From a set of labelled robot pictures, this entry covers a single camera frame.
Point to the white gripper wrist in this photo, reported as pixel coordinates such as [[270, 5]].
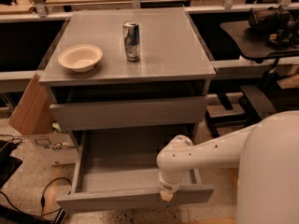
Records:
[[168, 187]]

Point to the grey drawer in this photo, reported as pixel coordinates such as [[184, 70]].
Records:
[[116, 169], [132, 113]]

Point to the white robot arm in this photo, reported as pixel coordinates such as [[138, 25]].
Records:
[[266, 155]]

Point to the grey top drawer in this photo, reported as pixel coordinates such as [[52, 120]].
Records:
[[132, 113]]

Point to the grey drawer cabinet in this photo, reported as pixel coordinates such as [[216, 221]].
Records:
[[128, 68]]

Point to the black office chair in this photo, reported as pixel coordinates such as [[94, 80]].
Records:
[[260, 101]]

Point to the cardboard box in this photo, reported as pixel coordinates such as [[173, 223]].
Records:
[[33, 119]]

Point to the black equipment at left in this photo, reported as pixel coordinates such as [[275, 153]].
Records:
[[8, 164]]

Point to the white paper bowl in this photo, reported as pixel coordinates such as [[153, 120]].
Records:
[[80, 58]]

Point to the black side table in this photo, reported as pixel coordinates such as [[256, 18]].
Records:
[[252, 45]]

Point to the silver blue drink can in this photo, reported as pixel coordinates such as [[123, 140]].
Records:
[[131, 40]]

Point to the black device on table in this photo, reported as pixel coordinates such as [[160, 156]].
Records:
[[278, 23]]

